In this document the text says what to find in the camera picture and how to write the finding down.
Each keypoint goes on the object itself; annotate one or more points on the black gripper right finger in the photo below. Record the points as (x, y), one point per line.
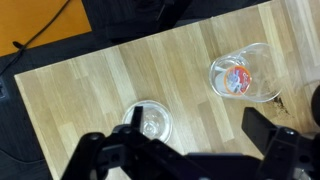
(256, 126)

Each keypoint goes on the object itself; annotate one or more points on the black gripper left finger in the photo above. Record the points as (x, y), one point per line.
(136, 116)

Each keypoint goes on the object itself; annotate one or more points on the round glass lid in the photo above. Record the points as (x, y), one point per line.
(156, 123)

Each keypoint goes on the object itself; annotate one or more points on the clear glass jar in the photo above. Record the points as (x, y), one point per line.
(263, 70)

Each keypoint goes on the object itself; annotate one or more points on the black Keurig coffee maker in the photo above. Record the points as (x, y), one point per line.
(316, 106)

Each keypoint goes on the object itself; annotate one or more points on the black equipment cart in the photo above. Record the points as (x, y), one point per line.
(150, 16)

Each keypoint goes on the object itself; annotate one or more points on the orange floor mat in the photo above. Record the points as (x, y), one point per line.
(33, 20)

